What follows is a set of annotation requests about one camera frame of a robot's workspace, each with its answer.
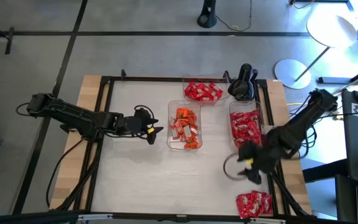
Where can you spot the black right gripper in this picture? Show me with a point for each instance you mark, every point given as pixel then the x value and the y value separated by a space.
pixel 266 155

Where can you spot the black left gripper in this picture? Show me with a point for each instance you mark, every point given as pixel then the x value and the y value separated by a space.
pixel 130 124

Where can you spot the orange Reese's candy pack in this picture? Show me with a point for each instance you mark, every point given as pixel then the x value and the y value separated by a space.
pixel 192 117
pixel 192 143
pixel 185 124
pixel 182 113
pixel 189 133
pixel 175 127

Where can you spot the red Skittles candy pack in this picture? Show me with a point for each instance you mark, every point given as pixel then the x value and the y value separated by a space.
pixel 238 116
pixel 238 133
pixel 253 116
pixel 243 205
pixel 239 126
pixel 253 134
pixel 238 143
pixel 254 126
pixel 255 203
pixel 257 140
pixel 266 203

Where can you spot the clear plastic bin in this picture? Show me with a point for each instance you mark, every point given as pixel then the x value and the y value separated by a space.
pixel 244 105
pixel 191 79
pixel 184 127

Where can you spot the red KitKat candy bar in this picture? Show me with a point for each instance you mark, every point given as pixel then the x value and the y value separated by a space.
pixel 210 98
pixel 204 85
pixel 219 94
pixel 215 87
pixel 201 91
pixel 192 84
pixel 187 91
pixel 197 98

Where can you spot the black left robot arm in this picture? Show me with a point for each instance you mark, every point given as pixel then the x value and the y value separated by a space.
pixel 73 116

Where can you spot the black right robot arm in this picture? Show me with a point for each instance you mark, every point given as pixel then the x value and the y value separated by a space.
pixel 300 123

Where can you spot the black floor stand pole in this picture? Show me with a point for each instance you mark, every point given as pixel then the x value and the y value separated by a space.
pixel 207 17

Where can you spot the metal frame bracket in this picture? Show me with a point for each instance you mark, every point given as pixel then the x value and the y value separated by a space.
pixel 266 128

